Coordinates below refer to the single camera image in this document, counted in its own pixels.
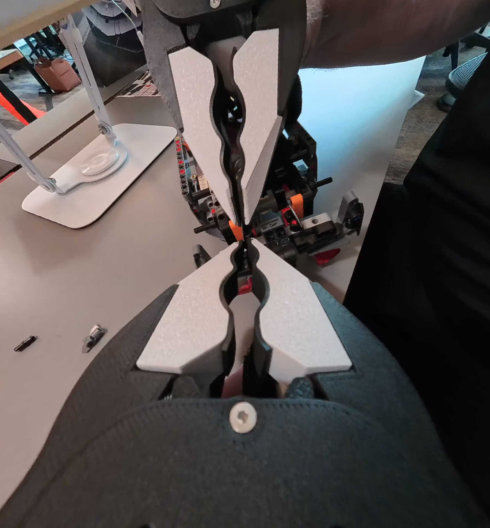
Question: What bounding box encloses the lego car model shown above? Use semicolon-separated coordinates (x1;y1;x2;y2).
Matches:
174;120;365;295

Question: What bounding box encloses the orange traffic cone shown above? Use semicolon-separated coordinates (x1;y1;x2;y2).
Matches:
0;80;47;125

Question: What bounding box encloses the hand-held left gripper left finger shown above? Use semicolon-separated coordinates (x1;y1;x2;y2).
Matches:
136;243;246;398

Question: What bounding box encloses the person's right forearm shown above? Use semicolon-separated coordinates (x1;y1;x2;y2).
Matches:
301;0;490;70

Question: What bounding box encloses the black mesh office chair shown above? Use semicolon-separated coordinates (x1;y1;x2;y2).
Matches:
437;53;490;113

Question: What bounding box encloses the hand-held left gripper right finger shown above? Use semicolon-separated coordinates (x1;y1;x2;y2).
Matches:
248;239;353;398

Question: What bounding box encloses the sticker sheet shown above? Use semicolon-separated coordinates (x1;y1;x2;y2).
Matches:
116;69;162;98

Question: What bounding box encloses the brown bag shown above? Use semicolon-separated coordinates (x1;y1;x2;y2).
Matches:
34;58;82;94

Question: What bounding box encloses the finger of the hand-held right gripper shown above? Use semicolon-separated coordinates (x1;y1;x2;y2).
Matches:
233;27;285;225
168;45;242;227

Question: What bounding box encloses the grey curved lego piece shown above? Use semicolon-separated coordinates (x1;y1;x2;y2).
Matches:
82;324;107;354

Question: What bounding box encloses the white book stand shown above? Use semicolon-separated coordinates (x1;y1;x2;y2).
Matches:
0;0;178;230

